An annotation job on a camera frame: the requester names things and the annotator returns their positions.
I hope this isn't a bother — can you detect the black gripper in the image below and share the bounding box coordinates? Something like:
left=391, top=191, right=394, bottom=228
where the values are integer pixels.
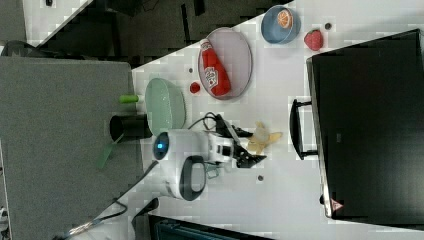
left=232, top=125, right=266, bottom=168

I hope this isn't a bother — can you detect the peeled plush banana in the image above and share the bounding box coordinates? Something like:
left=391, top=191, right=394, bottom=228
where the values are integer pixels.
left=247, top=121, right=282, bottom=155

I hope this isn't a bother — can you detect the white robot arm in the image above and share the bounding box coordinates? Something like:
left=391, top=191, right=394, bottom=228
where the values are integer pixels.
left=152, top=129, right=265, bottom=201

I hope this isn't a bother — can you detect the black toaster oven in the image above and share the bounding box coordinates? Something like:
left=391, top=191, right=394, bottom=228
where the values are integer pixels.
left=290, top=29, right=424, bottom=230

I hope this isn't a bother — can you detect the mint green cup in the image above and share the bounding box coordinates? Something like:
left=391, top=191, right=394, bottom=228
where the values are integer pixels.
left=205, top=162, right=220, bottom=179

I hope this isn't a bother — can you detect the red plush ketchup bottle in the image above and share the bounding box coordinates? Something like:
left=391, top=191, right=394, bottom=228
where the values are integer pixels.
left=200, top=39, right=231, bottom=96

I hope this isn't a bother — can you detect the small red strawberry toy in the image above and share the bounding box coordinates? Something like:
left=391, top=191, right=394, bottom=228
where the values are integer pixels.
left=189, top=82, right=200, bottom=94

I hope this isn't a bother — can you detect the mint green colander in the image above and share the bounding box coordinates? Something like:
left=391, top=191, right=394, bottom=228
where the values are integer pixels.
left=145, top=78, right=186, bottom=136

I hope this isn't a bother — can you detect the grey oval plate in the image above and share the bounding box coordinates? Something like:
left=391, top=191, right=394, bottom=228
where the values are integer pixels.
left=207, top=27, right=252, bottom=100

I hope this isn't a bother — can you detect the black pot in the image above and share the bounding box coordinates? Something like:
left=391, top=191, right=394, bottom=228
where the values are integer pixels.
left=109, top=114, right=152, bottom=142

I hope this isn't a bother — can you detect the blue bowl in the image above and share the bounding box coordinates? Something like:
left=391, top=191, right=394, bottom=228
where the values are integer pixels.
left=261, top=5, right=301, bottom=44

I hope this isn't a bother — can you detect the large red strawberry toy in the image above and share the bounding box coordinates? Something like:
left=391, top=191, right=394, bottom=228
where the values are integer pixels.
left=304, top=29, right=323, bottom=51

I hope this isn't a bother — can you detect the green slotted spatula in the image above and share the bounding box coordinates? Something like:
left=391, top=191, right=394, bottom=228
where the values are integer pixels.
left=96, top=134, right=124, bottom=169

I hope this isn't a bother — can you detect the orange slice toy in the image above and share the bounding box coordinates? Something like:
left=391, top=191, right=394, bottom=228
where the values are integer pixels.
left=277, top=9, right=293, bottom=29

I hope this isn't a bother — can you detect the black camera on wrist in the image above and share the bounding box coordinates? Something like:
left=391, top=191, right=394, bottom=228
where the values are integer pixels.
left=215, top=114, right=240, bottom=144

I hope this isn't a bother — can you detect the blue metal frame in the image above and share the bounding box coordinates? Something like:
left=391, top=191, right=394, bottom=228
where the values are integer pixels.
left=152, top=219, right=270, bottom=240

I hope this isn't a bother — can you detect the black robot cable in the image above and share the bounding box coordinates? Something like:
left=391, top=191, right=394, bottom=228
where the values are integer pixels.
left=53, top=112, right=218, bottom=240

